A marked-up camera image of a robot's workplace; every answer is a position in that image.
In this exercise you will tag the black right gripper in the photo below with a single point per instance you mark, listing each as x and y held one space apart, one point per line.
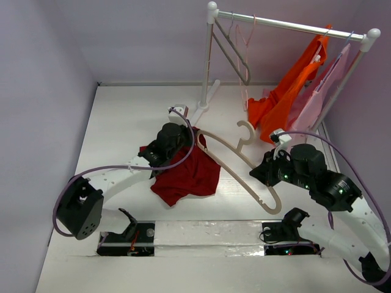
263 170

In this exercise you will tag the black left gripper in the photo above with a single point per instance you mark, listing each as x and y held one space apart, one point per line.
189 133

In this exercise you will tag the dark red t shirt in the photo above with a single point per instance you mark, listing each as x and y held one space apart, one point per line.
195 173

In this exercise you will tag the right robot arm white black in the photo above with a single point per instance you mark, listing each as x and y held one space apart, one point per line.
339 195

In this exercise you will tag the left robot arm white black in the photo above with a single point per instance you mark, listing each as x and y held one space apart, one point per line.
79 208

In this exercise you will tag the pink t shirt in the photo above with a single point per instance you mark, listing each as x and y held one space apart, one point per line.
308 105

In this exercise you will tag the orange t shirt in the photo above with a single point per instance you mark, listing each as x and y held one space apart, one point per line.
275 108

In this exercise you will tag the white hanger under orange shirt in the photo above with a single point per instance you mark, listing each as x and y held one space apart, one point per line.
316 57

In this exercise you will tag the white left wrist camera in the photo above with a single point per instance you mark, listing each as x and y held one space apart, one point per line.
178 114

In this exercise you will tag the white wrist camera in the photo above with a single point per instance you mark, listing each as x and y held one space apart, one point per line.
281 141
178 114

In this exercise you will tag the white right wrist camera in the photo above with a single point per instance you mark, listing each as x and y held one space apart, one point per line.
281 141

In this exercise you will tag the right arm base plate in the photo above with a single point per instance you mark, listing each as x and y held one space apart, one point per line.
283 235

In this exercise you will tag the blue wire hanger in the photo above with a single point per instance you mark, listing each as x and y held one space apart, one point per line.
333 61

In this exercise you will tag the pink wire hanger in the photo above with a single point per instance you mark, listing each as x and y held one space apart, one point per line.
242 42

